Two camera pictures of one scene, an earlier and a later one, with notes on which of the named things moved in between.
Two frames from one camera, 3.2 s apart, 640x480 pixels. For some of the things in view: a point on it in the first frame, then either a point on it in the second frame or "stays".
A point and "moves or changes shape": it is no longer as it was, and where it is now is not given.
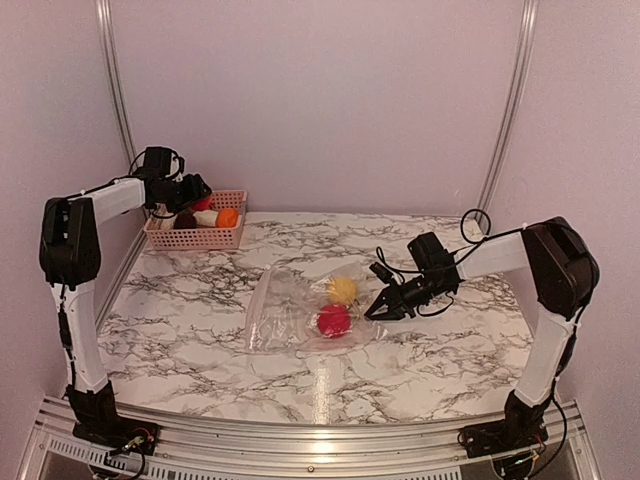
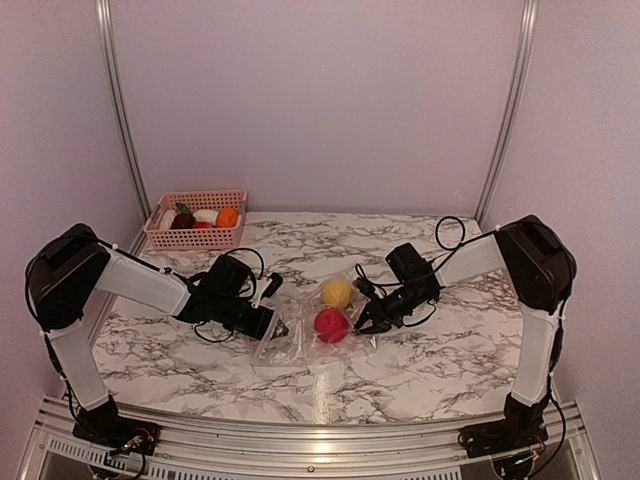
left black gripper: x=194 y=191 → x=261 y=327
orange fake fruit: x=227 y=218 stays
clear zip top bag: x=310 y=308 moves or changes shape
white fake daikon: x=206 y=218 stays
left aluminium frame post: x=116 y=75 stays
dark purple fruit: x=184 y=220 stays
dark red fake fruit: x=202 y=204 → x=202 y=225
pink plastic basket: x=201 y=239 stays
